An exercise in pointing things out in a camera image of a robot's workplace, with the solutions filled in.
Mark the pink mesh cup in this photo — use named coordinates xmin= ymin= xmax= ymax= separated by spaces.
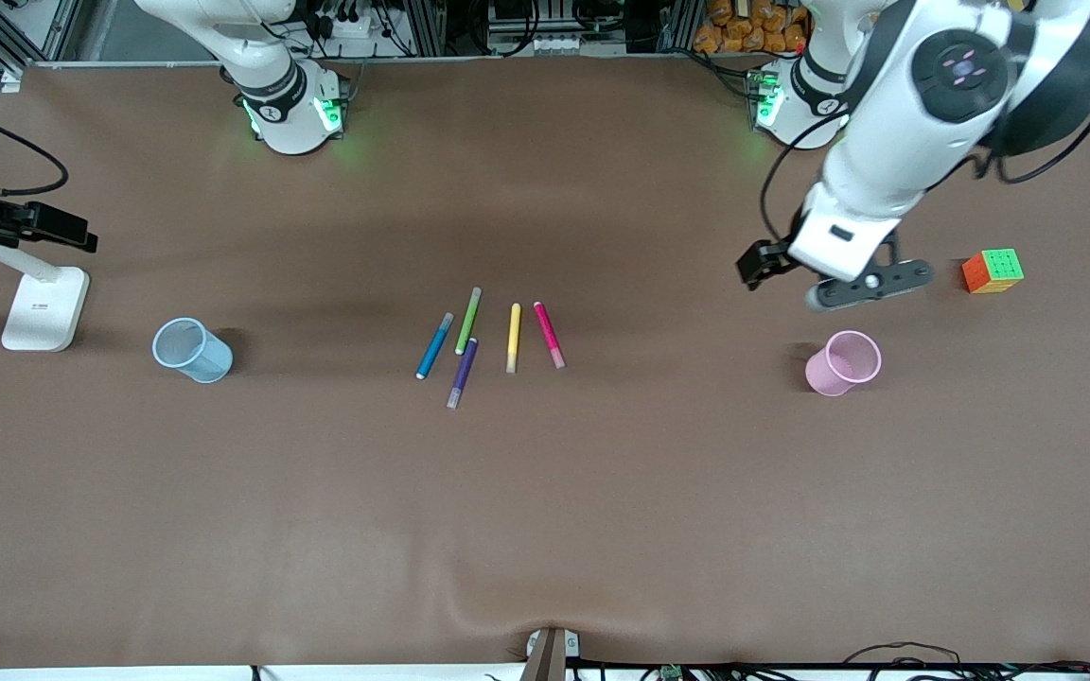
xmin=804 ymin=330 xmax=883 ymax=397

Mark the white desk lamp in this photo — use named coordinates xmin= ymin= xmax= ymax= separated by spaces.
xmin=0 ymin=236 xmax=92 ymax=353

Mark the white power strip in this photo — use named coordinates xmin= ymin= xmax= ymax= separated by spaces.
xmin=313 ymin=5 xmax=371 ymax=44

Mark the blue marker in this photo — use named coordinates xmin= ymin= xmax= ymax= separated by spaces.
xmin=415 ymin=312 xmax=454 ymax=381

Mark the blue mesh cup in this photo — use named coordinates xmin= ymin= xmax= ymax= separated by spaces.
xmin=151 ymin=317 xmax=235 ymax=384

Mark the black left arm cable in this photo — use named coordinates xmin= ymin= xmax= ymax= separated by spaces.
xmin=759 ymin=5 xmax=1090 ymax=242

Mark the black cable bundle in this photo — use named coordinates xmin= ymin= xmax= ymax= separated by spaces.
xmin=843 ymin=641 xmax=1090 ymax=681

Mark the pile of orange bags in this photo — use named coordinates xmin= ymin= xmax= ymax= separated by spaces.
xmin=694 ymin=0 xmax=811 ymax=55

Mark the pink marker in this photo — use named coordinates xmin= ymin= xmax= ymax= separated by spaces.
xmin=533 ymin=301 xmax=567 ymax=370

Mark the purple marker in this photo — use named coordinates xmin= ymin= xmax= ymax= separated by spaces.
xmin=446 ymin=337 xmax=479 ymax=410

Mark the green marker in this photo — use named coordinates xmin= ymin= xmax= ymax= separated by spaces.
xmin=454 ymin=287 xmax=483 ymax=357

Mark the multicoloured puzzle cube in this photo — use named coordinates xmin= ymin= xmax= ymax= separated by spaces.
xmin=961 ymin=248 xmax=1025 ymax=295

